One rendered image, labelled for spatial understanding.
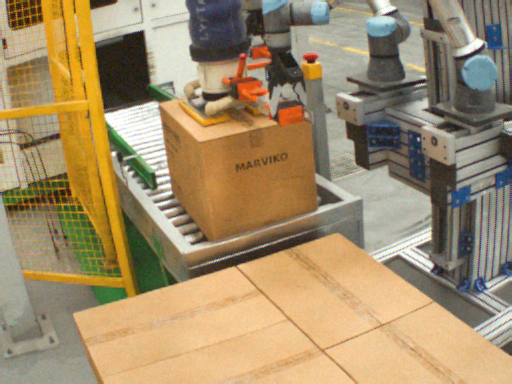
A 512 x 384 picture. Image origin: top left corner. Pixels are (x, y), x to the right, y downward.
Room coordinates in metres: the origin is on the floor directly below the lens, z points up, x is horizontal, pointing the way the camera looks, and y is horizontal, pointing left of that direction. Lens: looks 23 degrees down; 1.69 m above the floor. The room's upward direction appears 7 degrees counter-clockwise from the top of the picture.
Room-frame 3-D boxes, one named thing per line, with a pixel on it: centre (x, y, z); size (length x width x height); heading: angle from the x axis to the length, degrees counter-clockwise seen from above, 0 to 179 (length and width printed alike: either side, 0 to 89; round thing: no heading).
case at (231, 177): (2.56, 0.07, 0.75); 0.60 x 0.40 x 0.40; 19
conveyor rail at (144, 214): (3.20, 0.68, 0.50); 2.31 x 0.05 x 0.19; 22
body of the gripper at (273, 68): (2.02, -0.12, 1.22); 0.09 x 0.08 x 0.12; 19
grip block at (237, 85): (2.33, -0.01, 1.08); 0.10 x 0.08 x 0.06; 108
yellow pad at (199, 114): (2.54, 0.16, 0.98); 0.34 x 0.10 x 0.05; 18
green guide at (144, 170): (3.55, 0.76, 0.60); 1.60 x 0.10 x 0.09; 22
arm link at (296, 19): (2.01, -0.22, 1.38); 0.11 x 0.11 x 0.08; 77
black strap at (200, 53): (2.57, 0.07, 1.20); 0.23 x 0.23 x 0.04
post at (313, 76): (2.96, -0.30, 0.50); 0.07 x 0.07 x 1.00; 22
